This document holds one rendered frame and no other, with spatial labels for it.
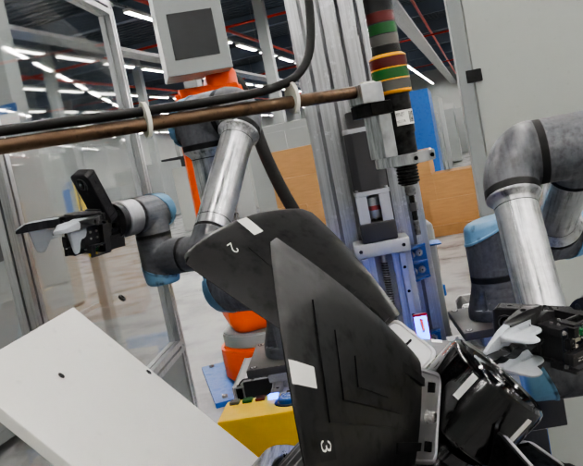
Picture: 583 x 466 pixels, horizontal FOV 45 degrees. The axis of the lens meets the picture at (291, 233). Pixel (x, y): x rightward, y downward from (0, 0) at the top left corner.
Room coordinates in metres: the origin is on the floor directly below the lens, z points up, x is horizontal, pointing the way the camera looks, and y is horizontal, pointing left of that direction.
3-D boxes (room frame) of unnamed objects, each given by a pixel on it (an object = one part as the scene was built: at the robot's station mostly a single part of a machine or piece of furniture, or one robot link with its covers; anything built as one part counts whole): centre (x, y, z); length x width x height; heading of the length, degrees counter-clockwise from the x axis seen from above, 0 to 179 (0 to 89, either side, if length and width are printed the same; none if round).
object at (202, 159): (1.74, 0.16, 1.41); 0.15 x 0.12 x 0.55; 60
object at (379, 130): (0.83, -0.14, 1.51); 0.09 x 0.07 x 0.10; 118
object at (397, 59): (0.83, -0.15, 1.58); 0.04 x 0.04 x 0.01
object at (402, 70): (0.83, -0.15, 1.57); 0.04 x 0.04 x 0.01
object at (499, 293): (1.63, -0.45, 1.09); 0.15 x 0.15 x 0.10
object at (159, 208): (1.51, 0.29, 1.43); 0.11 x 0.08 x 0.09; 150
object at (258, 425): (1.22, 0.10, 1.02); 0.16 x 0.10 x 0.11; 83
